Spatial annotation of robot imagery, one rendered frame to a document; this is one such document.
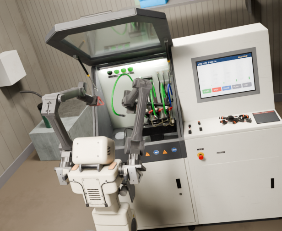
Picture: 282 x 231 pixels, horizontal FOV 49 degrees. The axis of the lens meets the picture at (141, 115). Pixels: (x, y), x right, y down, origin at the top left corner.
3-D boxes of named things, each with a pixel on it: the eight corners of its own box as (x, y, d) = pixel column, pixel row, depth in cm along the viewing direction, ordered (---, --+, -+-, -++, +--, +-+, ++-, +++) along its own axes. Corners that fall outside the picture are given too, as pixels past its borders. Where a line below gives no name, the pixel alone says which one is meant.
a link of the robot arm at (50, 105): (35, 109, 160) (53, 109, 158) (43, 92, 169) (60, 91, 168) (62, 160, 192) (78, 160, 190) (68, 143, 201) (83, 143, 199)
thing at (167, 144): (104, 167, 245) (99, 151, 237) (105, 164, 249) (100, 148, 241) (182, 158, 235) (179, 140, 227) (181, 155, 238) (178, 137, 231)
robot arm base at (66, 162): (52, 169, 182) (70, 169, 178) (55, 156, 185) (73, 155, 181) (60, 173, 189) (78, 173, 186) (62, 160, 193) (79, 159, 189)
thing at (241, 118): (220, 127, 226) (219, 120, 224) (218, 120, 235) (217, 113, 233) (252, 123, 222) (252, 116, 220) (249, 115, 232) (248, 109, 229)
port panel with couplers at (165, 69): (159, 101, 269) (153, 68, 255) (159, 99, 272) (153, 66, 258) (174, 99, 267) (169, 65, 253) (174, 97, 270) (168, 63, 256)
